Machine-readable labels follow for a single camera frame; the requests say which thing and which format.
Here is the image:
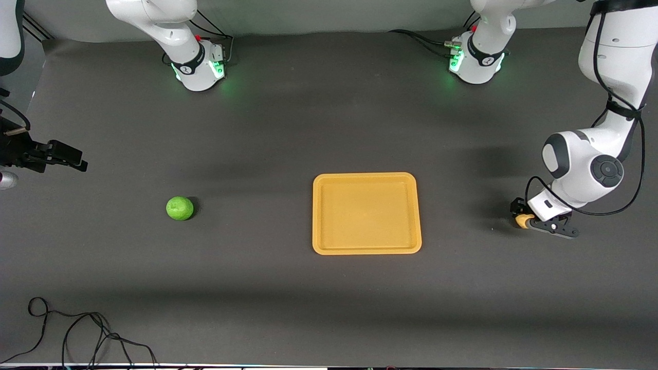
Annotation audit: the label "green apple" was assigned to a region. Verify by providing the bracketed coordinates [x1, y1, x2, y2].
[166, 196, 195, 221]

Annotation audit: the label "orange plastic tray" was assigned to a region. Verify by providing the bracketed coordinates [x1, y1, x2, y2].
[312, 172, 423, 255]

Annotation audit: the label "dark grey table mat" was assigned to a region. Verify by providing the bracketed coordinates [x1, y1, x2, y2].
[0, 18, 658, 366]

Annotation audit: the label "metal frame rail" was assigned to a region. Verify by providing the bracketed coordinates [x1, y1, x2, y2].
[23, 14, 53, 41]

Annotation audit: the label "thin black loose cable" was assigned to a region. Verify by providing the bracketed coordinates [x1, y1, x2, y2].
[0, 297, 157, 368]

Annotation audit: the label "black right arm base cables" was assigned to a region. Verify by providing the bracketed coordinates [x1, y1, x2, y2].
[163, 10, 235, 66]

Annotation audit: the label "black arm base cables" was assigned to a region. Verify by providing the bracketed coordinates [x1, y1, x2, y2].
[388, 9, 481, 58]
[163, 10, 235, 66]

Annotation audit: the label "black left arm base cables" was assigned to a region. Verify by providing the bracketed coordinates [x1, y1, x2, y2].
[388, 9, 481, 58]

